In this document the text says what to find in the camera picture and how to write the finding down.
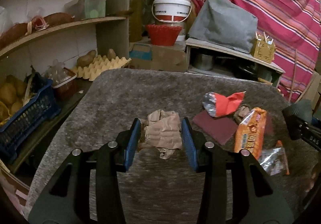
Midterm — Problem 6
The wooden shelf unit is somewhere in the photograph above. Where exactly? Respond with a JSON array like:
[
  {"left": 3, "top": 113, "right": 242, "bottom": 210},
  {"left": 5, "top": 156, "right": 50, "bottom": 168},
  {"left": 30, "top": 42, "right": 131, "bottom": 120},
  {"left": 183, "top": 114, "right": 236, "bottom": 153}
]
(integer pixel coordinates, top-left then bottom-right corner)
[{"left": 0, "top": 0, "right": 132, "bottom": 174}]

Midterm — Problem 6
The cardboard box blue print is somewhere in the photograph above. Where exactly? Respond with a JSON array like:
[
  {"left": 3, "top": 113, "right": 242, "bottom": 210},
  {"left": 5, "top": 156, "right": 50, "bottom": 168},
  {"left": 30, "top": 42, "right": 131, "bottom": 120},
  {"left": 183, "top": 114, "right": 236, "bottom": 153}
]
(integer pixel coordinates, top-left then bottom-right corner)
[{"left": 129, "top": 42, "right": 188, "bottom": 72}]

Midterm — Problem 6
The red plastic basket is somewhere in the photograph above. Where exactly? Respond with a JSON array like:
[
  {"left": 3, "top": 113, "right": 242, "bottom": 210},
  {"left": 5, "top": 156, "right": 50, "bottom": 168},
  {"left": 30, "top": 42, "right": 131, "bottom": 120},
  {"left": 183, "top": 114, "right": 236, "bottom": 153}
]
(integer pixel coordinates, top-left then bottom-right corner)
[{"left": 145, "top": 24, "right": 182, "bottom": 46}]

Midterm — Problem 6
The dark blue plastic crate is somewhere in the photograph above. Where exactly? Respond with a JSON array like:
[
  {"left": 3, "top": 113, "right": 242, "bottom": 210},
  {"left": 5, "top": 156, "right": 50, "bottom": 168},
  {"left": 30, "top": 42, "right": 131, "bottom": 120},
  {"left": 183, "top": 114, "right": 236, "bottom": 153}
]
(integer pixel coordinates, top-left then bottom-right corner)
[{"left": 1, "top": 78, "right": 61, "bottom": 164}]

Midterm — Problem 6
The clear plastic wrapper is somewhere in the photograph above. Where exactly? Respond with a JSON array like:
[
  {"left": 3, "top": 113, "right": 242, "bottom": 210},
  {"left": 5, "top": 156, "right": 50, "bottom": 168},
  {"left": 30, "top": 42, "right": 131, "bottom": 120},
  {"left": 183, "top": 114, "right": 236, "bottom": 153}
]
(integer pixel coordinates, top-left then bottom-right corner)
[{"left": 258, "top": 140, "right": 290, "bottom": 176}]

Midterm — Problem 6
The grey wooden side cabinet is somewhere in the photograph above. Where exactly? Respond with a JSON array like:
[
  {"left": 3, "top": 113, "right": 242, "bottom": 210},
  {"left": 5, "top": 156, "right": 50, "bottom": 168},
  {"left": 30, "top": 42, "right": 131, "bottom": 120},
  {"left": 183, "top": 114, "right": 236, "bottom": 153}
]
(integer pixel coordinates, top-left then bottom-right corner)
[{"left": 186, "top": 38, "right": 285, "bottom": 87}]

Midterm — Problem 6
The white plastic bucket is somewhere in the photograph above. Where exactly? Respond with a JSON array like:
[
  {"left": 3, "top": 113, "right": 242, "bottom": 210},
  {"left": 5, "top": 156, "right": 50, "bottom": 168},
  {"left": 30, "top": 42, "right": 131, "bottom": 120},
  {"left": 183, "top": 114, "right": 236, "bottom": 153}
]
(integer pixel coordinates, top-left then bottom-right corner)
[{"left": 152, "top": 0, "right": 192, "bottom": 23}]

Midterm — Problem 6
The tan cutlery holder box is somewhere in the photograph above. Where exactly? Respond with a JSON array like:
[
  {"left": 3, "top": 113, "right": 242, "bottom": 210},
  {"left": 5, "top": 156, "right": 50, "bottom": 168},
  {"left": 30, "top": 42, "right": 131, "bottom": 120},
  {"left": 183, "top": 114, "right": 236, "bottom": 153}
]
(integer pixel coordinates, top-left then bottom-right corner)
[{"left": 250, "top": 32, "right": 276, "bottom": 64}]

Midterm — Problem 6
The brown paper bag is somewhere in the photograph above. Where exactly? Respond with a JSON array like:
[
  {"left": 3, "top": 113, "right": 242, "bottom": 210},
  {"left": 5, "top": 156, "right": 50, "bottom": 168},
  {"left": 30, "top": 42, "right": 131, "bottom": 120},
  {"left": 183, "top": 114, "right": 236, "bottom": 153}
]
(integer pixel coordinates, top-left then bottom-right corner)
[{"left": 137, "top": 109, "right": 183, "bottom": 160}]

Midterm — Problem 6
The egg carton tray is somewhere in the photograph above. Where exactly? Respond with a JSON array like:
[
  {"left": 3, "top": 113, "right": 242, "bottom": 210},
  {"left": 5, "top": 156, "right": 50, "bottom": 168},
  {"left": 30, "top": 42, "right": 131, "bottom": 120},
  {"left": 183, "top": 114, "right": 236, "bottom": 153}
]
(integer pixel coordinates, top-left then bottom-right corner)
[{"left": 71, "top": 55, "right": 132, "bottom": 81}]

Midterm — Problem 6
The red paper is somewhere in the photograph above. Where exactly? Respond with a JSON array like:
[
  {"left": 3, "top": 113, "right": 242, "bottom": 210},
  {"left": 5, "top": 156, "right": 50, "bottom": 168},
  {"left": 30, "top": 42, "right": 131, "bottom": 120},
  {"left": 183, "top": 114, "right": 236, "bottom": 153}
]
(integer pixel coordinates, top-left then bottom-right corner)
[{"left": 214, "top": 92, "right": 245, "bottom": 117}]

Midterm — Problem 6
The orange snack packet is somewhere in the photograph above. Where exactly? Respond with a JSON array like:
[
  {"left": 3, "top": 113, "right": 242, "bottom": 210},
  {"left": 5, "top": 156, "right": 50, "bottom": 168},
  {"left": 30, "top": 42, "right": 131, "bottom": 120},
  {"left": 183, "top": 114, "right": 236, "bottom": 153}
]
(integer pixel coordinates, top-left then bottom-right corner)
[{"left": 234, "top": 107, "right": 267, "bottom": 160}]

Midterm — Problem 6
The silver blue snack wrapper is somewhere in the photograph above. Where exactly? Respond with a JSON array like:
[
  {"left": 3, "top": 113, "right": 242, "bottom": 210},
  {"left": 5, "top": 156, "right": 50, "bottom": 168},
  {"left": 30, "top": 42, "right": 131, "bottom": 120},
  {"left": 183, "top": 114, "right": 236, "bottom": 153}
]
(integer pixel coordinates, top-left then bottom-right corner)
[{"left": 202, "top": 92, "right": 216, "bottom": 117}]

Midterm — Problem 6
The grey shaggy table mat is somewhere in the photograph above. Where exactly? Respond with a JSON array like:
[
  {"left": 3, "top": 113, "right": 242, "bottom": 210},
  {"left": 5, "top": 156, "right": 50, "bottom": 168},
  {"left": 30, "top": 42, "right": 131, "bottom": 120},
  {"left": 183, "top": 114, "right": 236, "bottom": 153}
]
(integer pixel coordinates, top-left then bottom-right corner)
[{"left": 25, "top": 68, "right": 317, "bottom": 223}]

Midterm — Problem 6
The pink striped cloth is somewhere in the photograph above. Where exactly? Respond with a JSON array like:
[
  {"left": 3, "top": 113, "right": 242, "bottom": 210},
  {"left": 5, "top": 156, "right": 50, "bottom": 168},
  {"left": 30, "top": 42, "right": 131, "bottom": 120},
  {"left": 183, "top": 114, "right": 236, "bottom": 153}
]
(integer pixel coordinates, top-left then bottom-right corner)
[{"left": 192, "top": 0, "right": 320, "bottom": 102}]

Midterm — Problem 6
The small brown paper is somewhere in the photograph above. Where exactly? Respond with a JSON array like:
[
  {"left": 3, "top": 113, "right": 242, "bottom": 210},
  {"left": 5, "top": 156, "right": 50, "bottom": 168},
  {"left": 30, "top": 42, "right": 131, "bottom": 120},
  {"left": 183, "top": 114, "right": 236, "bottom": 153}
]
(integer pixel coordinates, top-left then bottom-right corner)
[{"left": 233, "top": 104, "right": 251, "bottom": 124}]

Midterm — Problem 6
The grey cloth cover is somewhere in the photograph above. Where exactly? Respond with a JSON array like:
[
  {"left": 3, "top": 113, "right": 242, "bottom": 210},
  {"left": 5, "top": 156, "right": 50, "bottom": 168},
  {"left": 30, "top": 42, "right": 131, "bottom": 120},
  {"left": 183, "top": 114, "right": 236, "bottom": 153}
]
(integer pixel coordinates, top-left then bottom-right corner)
[{"left": 188, "top": 0, "right": 258, "bottom": 54}]

